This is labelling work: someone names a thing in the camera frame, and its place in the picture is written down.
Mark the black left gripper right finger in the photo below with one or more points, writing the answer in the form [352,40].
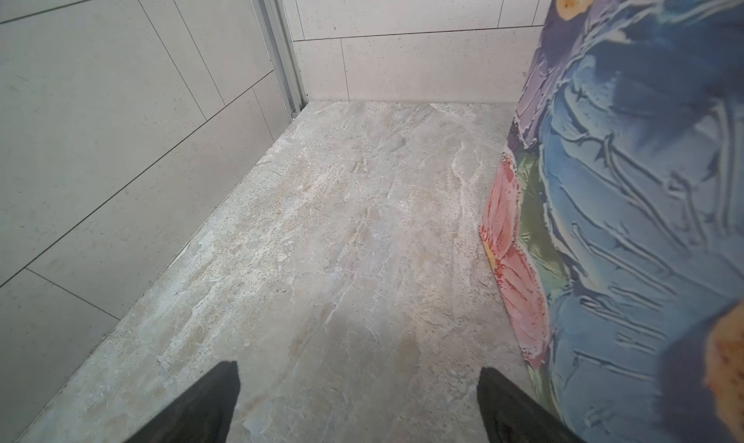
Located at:
[510,415]

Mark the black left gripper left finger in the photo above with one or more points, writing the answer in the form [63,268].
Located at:
[203,413]

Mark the floral paper bag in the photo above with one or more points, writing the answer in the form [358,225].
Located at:
[614,226]

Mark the left corner aluminium post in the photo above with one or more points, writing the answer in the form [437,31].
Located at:
[276,31]

